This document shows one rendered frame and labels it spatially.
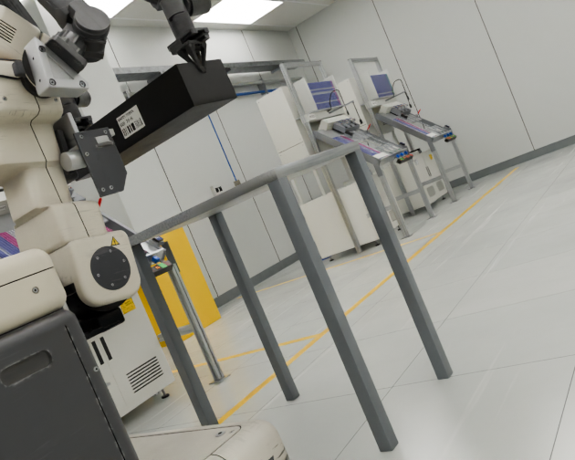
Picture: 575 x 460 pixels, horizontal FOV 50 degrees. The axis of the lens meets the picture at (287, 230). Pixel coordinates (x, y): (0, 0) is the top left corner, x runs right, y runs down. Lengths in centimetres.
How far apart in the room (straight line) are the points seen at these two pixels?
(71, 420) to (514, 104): 756
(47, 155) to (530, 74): 722
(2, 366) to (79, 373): 14
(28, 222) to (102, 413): 54
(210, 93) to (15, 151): 49
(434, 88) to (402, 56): 63
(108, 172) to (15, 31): 38
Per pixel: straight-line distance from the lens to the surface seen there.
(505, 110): 833
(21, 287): 118
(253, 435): 141
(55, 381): 118
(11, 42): 158
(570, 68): 819
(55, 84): 140
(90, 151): 151
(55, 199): 150
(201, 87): 160
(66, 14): 154
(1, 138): 148
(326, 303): 160
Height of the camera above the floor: 71
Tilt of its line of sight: 2 degrees down
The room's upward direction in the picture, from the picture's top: 23 degrees counter-clockwise
